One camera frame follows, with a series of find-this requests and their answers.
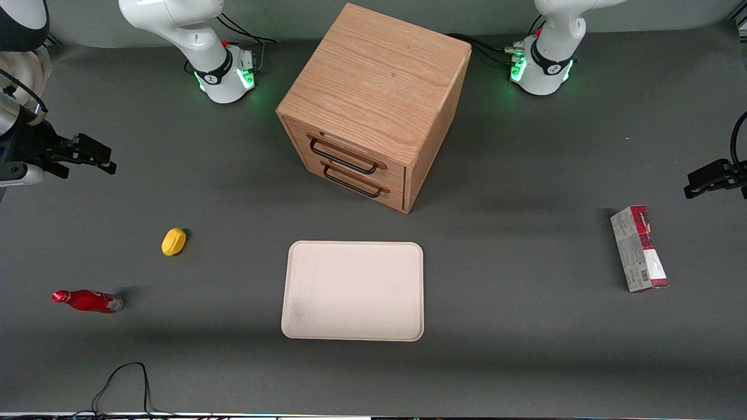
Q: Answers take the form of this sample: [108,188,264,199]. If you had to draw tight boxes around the black arm base cables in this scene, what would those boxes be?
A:
[445,15,546,66]
[184,13,278,75]

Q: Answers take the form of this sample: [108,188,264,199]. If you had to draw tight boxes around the thin black looped cable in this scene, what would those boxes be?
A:
[70,362,176,418]

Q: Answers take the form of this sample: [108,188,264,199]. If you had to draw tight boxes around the wooden two-drawer cabinet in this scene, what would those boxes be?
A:
[275,2,472,214]

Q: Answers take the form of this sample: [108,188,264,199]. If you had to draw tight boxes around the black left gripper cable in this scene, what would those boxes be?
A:
[729,111,747,170]

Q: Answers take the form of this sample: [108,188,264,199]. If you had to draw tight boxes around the long black drawer handle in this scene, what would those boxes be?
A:
[308,137,380,175]

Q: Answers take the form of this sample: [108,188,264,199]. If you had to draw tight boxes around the grey and red carton box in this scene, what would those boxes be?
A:
[610,205,670,293]

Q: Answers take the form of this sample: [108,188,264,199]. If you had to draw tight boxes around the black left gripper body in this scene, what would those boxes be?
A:
[724,160,747,200]

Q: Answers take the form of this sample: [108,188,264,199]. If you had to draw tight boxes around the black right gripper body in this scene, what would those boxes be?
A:
[0,117,74,171]

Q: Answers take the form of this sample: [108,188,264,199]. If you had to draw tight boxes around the red coke bottle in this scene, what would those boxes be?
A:
[51,289,124,314]

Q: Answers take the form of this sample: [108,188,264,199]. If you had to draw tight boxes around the black right arm base cables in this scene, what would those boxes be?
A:
[184,13,278,75]

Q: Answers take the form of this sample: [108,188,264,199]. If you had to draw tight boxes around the beige plastic tray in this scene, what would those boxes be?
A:
[281,240,425,342]

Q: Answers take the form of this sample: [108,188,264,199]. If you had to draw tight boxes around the black right arm hose cable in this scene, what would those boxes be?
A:
[0,69,48,115]

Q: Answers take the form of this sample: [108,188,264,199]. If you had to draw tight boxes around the yellow toy lemon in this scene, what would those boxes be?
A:
[161,227,187,257]

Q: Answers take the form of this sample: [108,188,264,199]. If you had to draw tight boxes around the black left arm base cables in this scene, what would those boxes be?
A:
[445,15,546,66]

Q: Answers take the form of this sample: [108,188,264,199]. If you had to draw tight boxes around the short black drawer handle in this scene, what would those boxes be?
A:
[323,165,384,198]

